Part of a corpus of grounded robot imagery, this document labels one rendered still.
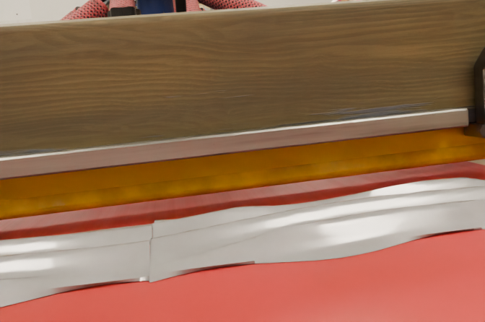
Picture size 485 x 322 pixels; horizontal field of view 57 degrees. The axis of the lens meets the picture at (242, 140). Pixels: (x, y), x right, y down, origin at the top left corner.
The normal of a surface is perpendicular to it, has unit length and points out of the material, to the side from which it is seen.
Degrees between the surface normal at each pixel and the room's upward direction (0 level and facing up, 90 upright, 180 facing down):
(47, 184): 90
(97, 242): 32
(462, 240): 0
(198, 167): 90
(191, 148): 90
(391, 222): 36
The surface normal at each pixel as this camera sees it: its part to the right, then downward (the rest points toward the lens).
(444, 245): -0.10, -0.99
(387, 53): 0.15, 0.08
